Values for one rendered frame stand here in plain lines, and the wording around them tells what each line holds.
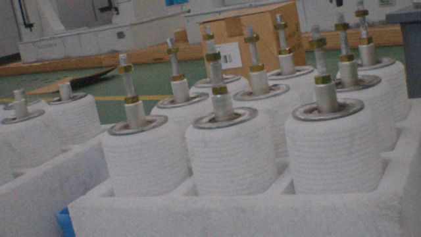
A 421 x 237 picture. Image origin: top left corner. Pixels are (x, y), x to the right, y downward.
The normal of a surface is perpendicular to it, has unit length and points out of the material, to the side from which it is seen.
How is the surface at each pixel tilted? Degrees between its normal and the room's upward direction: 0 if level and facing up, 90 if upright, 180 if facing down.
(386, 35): 90
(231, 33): 90
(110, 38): 90
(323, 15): 90
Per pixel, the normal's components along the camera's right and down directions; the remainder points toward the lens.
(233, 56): -0.39, 0.28
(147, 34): 0.72, 0.02
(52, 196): 0.88, -0.07
